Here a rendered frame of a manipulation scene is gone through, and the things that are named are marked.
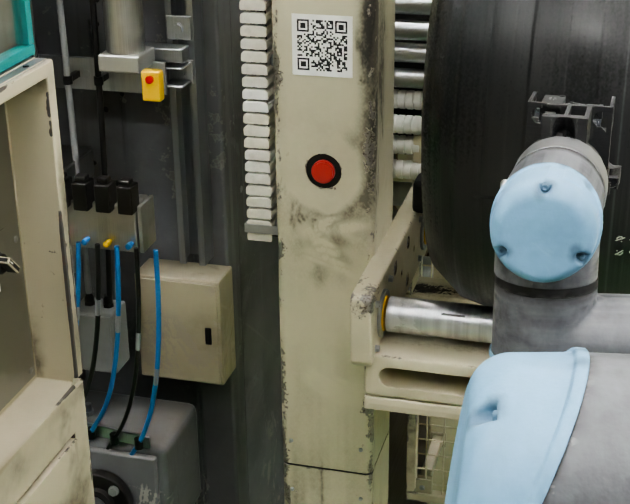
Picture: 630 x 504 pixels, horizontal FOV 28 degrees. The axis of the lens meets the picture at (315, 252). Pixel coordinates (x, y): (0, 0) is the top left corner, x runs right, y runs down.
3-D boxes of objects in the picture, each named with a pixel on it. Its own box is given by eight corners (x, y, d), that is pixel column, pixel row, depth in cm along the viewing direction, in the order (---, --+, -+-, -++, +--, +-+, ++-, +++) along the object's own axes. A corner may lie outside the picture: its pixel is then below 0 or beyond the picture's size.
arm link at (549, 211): (481, 292, 88) (486, 174, 85) (500, 248, 98) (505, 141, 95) (596, 302, 86) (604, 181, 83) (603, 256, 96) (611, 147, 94)
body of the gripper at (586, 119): (619, 95, 108) (614, 121, 97) (610, 191, 111) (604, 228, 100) (530, 89, 110) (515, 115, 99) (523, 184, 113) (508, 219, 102)
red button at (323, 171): (310, 183, 157) (310, 160, 156) (314, 178, 159) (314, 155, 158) (334, 185, 156) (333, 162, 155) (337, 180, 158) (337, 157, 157)
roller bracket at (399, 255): (349, 367, 154) (349, 295, 150) (412, 242, 189) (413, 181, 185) (375, 370, 153) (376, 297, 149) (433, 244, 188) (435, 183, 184)
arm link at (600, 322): (644, 436, 91) (656, 293, 88) (488, 430, 92) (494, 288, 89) (629, 393, 98) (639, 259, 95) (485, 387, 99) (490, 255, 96)
